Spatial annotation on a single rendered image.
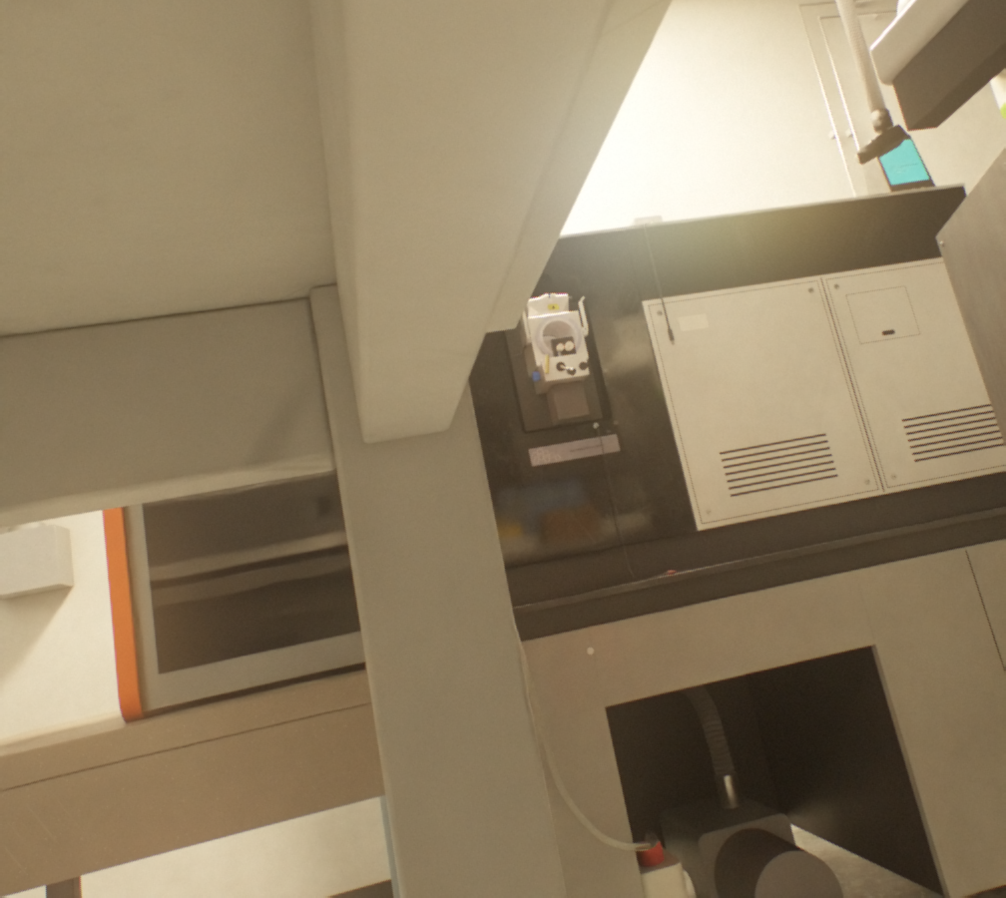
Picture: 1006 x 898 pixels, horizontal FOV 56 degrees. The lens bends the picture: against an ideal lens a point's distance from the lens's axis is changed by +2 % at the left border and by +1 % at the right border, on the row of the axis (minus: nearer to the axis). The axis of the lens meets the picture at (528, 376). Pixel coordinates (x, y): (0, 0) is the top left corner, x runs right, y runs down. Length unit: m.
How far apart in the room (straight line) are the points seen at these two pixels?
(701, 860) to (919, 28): 1.80
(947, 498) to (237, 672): 1.47
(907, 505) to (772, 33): 2.25
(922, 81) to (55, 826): 0.96
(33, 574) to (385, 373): 2.64
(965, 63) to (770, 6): 3.41
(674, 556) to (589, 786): 0.44
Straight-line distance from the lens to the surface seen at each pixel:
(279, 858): 2.91
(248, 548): 1.13
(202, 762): 1.05
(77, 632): 2.95
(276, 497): 1.13
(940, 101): 0.52
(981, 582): 1.99
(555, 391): 1.73
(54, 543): 2.85
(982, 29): 0.50
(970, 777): 1.96
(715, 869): 2.12
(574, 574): 1.78
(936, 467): 2.06
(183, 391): 0.34
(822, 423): 1.96
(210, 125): 0.24
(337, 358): 0.33
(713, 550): 1.86
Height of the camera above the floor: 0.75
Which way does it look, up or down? 13 degrees up
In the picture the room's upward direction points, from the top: 12 degrees counter-clockwise
